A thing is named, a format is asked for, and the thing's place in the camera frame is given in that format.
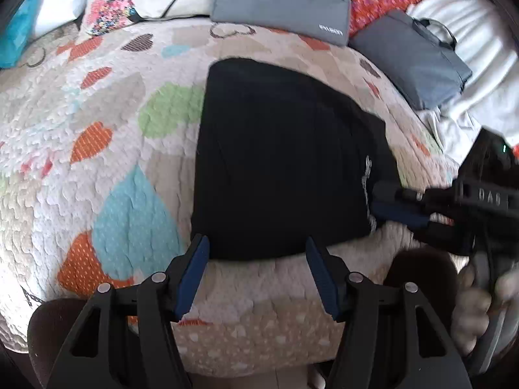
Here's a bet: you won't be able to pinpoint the person's right hand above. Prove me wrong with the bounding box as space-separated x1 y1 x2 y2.
451 265 519 359

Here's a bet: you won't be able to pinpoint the dark brown cloth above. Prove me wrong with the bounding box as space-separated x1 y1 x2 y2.
383 247 461 317
28 298 86 373

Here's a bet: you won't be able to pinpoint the grey laptop bag with logo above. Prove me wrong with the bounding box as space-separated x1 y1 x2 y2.
210 0 354 47

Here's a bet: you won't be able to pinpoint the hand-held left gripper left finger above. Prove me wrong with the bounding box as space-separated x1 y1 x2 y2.
48 234 211 389

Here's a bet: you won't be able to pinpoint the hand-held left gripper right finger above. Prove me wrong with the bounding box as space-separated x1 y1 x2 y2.
305 237 473 389

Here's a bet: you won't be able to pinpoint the patchwork heart quilt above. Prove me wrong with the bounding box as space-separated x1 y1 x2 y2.
0 20 463 377

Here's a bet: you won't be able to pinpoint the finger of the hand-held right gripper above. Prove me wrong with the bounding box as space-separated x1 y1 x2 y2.
371 182 459 211
371 200 475 254

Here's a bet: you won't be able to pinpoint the grey bag with loop handles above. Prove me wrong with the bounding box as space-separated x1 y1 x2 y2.
349 9 474 110

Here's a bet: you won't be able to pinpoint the white fleece blanket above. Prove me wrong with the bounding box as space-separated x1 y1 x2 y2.
405 0 519 159

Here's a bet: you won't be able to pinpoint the teal star-print cloth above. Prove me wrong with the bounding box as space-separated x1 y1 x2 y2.
0 0 45 69

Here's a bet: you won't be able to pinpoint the black pants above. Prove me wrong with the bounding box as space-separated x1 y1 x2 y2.
190 57 402 261

